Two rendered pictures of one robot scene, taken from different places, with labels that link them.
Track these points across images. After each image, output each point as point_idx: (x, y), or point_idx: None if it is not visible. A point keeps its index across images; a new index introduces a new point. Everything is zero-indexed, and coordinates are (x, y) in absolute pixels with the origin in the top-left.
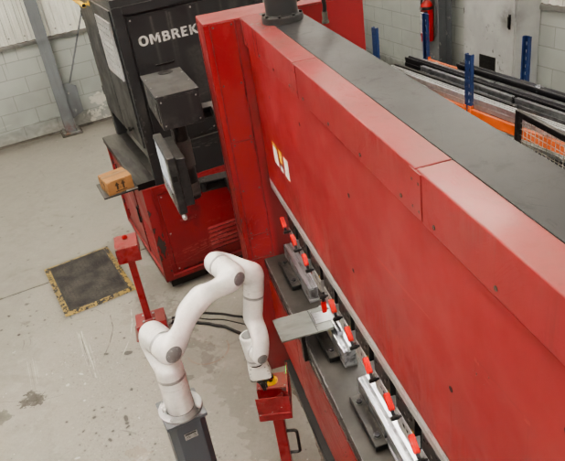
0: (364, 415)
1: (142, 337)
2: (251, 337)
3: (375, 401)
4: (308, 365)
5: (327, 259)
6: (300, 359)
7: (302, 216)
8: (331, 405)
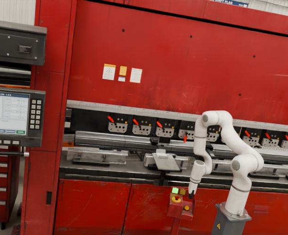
0: (222, 171)
1: (250, 163)
2: (210, 157)
3: (222, 162)
4: (157, 190)
5: (197, 107)
6: (132, 202)
7: (155, 99)
8: (200, 185)
